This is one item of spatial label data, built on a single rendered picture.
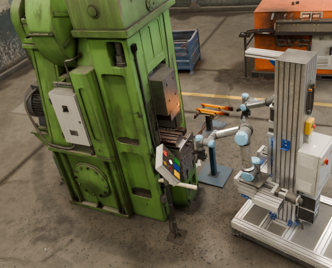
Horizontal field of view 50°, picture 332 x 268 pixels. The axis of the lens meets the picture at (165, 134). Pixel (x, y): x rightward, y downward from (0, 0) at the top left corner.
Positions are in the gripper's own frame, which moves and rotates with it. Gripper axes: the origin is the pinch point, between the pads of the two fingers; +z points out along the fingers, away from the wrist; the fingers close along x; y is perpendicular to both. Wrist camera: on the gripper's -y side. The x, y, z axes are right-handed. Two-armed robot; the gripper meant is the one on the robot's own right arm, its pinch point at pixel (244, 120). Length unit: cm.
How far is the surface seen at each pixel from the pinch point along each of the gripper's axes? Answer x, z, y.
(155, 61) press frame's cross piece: -69, -95, -58
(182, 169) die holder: -80, 30, -34
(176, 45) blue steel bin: 227, 31, -281
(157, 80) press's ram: -84, -83, -45
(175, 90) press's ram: -60, -60, -46
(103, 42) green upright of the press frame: -116, -131, -71
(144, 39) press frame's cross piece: -80, -122, -56
